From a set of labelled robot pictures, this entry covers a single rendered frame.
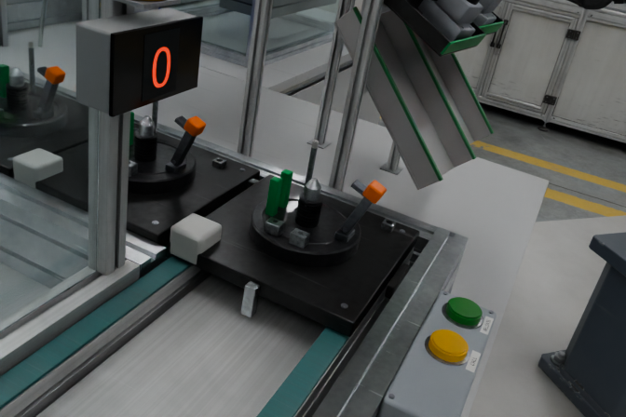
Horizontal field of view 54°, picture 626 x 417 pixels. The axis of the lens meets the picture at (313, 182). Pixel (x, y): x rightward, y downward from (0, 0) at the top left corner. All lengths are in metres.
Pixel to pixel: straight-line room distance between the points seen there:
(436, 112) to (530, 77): 3.70
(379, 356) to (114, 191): 0.32
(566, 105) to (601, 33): 0.53
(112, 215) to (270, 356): 0.22
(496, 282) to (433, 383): 0.41
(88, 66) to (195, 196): 0.34
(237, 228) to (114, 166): 0.20
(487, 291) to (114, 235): 0.57
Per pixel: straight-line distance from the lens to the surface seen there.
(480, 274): 1.03
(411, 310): 0.72
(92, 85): 0.55
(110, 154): 0.63
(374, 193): 0.71
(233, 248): 0.74
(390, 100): 0.92
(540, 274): 1.09
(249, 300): 0.70
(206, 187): 0.87
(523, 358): 0.89
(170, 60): 0.59
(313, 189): 0.74
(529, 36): 4.66
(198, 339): 0.70
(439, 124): 1.03
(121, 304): 0.69
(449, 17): 0.91
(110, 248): 0.69
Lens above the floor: 1.38
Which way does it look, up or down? 26 degrees down
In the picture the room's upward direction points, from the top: 11 degrees clockwise
